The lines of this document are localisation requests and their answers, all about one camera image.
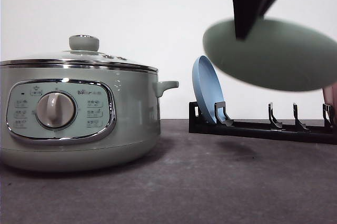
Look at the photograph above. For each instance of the green plate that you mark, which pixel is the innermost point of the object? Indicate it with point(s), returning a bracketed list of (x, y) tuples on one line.
[(278, 55)]

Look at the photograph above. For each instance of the glass steamer lid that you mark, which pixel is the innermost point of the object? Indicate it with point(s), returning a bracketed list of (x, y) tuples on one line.
[(83, 52)]

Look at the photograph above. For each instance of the blue plate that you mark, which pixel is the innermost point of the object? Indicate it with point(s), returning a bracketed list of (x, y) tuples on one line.
[(207, 87)]

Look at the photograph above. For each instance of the pink plate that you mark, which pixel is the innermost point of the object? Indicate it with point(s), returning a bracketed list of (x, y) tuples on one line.
[(330, 98)]

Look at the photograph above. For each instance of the black plate rack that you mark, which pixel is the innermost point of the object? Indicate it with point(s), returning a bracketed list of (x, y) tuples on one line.
[(224, 125)]

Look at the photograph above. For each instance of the green electric steamer pot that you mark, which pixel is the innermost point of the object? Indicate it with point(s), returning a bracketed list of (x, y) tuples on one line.
[(78, 119)]

